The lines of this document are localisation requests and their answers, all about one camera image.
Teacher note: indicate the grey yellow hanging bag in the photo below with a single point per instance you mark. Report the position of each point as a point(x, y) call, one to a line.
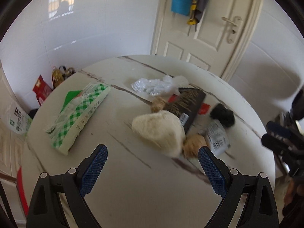
point(198, 2)

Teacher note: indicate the red packet on floor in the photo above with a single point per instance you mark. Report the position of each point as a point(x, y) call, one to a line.
point(42, 90)

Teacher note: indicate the black gold snack wrapper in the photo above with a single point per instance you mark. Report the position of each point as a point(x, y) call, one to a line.
point(186, 105)

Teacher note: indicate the black crumpled trash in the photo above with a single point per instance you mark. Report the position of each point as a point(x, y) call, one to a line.
point(223, 115)

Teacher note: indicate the green checkered tissue pack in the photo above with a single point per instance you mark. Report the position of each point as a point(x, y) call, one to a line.
point(76, 111)

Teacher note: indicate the white green plastic bag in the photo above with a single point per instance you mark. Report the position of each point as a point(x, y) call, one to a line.
point(14, 116)

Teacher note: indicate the white barcode sachet wrapper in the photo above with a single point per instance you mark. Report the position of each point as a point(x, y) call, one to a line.
point(216, 138)

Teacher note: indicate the silver door handle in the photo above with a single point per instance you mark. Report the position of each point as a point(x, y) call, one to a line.
point(234, 27)

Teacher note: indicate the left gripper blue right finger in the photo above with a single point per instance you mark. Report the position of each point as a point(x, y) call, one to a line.
point(215, 170)

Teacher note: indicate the white panelled door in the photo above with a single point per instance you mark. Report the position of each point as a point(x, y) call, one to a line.
point(207, 47)

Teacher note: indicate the clear crumpled plastic bag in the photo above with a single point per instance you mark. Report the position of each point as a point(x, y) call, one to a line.
point(160, 87)

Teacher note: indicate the gold decorated bottles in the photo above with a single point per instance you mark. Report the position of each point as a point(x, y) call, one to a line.
point(60, 74)

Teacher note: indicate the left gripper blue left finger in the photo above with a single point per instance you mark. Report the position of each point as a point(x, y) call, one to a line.
point(91, 167)

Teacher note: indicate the cream kitchen cabinet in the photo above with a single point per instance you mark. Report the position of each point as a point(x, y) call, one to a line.
point(12, 145)

